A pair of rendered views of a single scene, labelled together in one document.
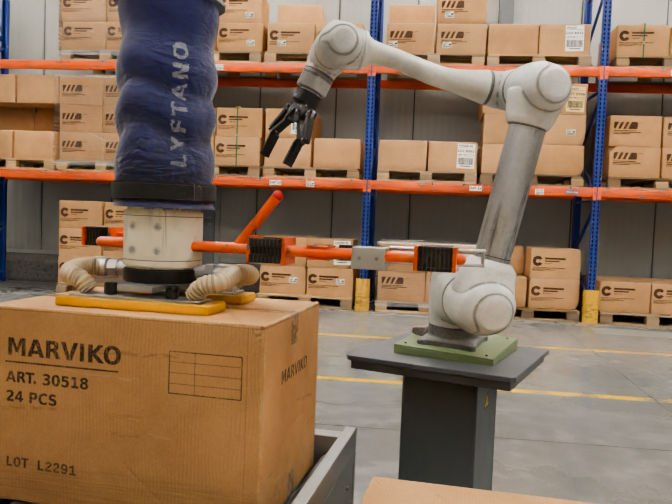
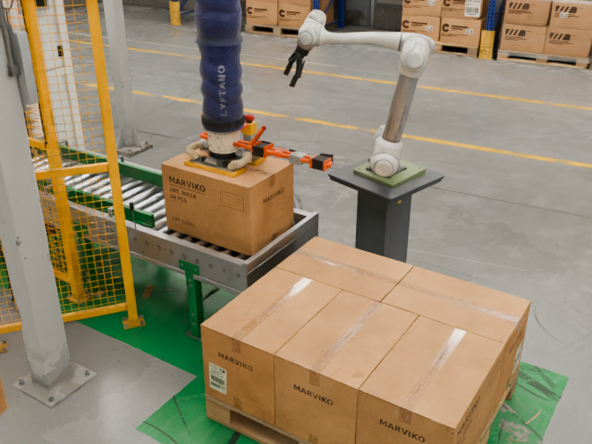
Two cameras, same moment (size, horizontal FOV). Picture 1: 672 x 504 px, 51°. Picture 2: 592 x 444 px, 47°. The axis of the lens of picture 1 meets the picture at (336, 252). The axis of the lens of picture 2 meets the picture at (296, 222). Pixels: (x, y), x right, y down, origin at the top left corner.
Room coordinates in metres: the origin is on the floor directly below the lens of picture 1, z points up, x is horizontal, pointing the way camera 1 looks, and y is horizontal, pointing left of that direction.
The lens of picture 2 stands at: (-1.55, -1.16, 2.34)
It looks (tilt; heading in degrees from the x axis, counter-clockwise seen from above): 27 degrees down; 20
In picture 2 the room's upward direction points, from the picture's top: straight up
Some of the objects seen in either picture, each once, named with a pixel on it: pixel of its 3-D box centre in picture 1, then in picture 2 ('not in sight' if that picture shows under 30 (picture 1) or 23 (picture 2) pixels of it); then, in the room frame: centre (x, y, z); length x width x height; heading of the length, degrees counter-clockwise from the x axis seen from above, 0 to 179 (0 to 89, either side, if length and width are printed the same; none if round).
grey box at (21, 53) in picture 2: not in sight; (14, 65); (0.72, 0.94, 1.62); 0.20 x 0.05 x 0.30; 77
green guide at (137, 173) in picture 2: not in sight; (116, 163); (2.04, 1.45, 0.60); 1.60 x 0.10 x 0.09; 77
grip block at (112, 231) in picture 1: (104, 235); not in sight; (1.86, 0.62, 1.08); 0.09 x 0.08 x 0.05; 168
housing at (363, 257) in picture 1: (370, 257); (298, 158); (1.44, -0.07, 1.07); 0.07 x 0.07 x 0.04; 78
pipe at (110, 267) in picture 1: (162, 273); (225, 151); (1.54, 0.38, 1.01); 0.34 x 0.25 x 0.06; 78
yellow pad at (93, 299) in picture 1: (141, 296); (214, 163); (1.45, 0.40, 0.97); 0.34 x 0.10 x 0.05; 78
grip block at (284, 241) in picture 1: (271, 249); (262, 148); (1.49, 0.14, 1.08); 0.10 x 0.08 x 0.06; 168
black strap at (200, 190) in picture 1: (165, 192); (223, 119); (1.54, 0.38, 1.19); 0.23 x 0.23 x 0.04
